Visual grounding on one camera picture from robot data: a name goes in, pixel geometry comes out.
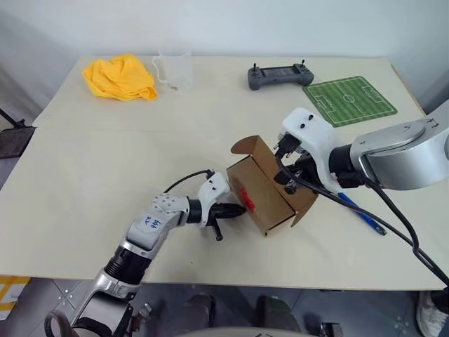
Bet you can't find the white sneaker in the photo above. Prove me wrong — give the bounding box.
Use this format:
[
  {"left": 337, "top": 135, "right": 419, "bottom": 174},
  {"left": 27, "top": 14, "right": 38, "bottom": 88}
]
[{"left": 416, "top": 290, "right": 449, "bottom": 337}]

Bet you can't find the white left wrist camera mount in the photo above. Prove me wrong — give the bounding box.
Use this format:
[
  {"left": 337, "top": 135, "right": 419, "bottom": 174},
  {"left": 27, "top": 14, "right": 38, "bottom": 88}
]
[{"left": 196, "top": 171, "right": 231, "bottom": 230}]

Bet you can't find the black mesh stand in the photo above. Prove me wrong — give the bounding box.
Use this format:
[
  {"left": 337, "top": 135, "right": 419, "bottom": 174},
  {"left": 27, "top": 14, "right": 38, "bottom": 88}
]
[{"left": 0, "top": 107, "right": 38, "bottom": 161}]

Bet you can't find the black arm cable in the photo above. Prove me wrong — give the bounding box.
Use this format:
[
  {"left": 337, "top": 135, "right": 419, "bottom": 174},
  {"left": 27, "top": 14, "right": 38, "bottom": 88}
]
[
  {"left": 164, "top": 169, "right": 216, "bottom": 194},
  {"left": 275, "top": 154, "right": 449, "bottom": 287}
]

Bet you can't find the yellow cloth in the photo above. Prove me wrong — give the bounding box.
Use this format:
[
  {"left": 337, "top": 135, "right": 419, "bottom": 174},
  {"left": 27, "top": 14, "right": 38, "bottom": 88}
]
[{"left": 82, "top": 53, "right": 159, "bottom": 103}]

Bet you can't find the grey remote controller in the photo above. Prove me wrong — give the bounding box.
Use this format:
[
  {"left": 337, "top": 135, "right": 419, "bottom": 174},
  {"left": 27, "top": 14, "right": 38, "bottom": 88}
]
[{"left": 247, "top": 59, "right": 316, "bottom": 92}]

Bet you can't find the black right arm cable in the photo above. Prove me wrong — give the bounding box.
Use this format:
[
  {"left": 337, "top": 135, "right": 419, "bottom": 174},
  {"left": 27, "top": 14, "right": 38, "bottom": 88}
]
[{"left": 275, "top": 154, "right": 449, "bottom": 287}]

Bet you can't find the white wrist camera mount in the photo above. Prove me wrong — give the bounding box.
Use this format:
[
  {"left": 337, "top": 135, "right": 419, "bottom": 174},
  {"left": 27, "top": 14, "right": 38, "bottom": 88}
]
[
  {"left": 196, "top": 171, "right": 231, "bottom": 230},
  {"left": 279, "top": 107, "right": 343, "bottom": 192}
]

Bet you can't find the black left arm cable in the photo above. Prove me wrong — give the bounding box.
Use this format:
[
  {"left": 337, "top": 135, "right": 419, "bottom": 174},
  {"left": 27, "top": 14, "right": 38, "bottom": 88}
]
[{"left": 164, "top": 169, "right": 216, "bottom": 194}]

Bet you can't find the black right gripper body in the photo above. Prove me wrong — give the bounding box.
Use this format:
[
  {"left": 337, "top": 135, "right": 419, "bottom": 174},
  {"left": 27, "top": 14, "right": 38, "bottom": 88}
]
[{"left": 272, "top": 135, "right": 320, "bottom": 194}]

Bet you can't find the small dark metal block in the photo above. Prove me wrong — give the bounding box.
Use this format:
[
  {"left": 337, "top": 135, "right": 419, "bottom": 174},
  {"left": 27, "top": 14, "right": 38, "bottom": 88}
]
[{"left": 320, "top": 322, "right": 344, "bottom": 337}]

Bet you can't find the clear plastic measuring cup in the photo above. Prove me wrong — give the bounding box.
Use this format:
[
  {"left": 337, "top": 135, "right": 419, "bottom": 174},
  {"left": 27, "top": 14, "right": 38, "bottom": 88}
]
[{"left": 152, "top": 48, "right": 195, "bottom": 92}]

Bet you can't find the brown cardboard box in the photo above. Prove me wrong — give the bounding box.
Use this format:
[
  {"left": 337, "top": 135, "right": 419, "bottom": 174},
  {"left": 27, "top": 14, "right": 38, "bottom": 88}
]
[{"left": 226, "top": 135, "right": 319, "bottom": 238}]

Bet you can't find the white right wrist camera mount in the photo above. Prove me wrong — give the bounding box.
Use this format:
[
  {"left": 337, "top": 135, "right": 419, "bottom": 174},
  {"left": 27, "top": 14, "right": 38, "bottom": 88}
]
[{"left": 279, "top": 107, "right": 343, "bottom": 192}]

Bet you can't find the blue pen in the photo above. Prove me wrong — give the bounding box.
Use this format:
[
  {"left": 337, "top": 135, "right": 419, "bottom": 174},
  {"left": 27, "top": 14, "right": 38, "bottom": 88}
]
[{"left": 337, "top": 192, "right": 387, "bottom": 237}]

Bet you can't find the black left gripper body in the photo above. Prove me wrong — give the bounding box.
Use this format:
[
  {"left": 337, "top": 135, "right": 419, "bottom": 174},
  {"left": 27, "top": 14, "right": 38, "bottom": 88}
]
[{"left": 206, "top": 203, "right": 225, "bottom": 243}]

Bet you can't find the green soccer field mat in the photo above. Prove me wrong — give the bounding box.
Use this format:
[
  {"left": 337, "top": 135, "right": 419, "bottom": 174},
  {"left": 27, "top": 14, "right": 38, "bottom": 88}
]
[{"left": 302, "top": 75, "right": 399, "bottom": 128}]

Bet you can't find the red tape strip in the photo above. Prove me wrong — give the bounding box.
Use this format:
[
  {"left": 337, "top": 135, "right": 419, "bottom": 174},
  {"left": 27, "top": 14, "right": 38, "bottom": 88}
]
[{"left": 240, "top": 188, "right": 257, "bottom": 213}]

